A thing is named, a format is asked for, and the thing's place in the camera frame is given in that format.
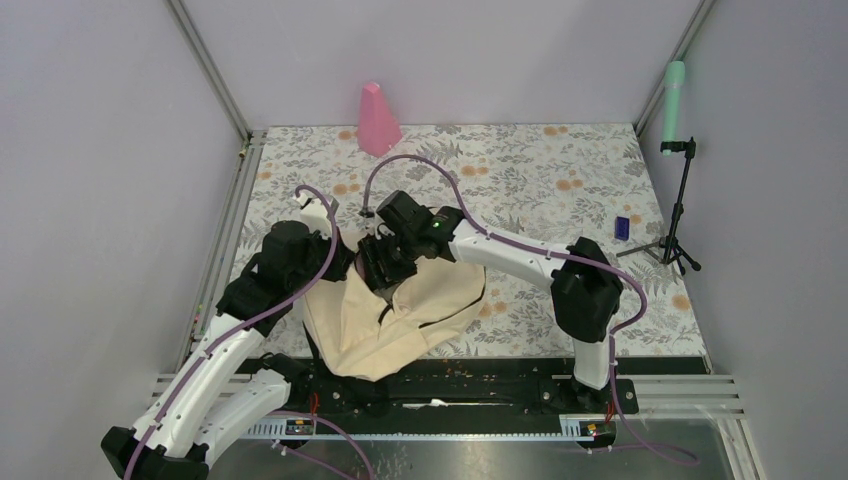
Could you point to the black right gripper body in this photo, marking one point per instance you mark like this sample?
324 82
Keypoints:
396 254

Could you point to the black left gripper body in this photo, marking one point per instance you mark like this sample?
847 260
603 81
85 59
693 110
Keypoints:
321 250

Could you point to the beige canvas backpack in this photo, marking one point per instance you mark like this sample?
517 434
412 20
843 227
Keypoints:
366 335

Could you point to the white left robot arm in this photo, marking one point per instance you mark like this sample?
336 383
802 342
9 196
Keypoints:
186 431

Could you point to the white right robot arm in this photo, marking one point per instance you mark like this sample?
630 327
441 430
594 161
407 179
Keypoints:
585 292

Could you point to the pink cone block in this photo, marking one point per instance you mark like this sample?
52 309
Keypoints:
378 130

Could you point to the purple toy brick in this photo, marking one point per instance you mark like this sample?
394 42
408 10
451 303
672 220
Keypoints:
622 228

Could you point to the black tripod stand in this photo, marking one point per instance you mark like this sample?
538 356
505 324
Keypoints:
667 249

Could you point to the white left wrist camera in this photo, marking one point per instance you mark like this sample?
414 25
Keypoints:
318 218

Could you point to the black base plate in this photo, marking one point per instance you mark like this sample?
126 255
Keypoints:
532 385

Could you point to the aluminium cable duct rail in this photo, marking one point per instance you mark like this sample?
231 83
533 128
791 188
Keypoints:
557 428

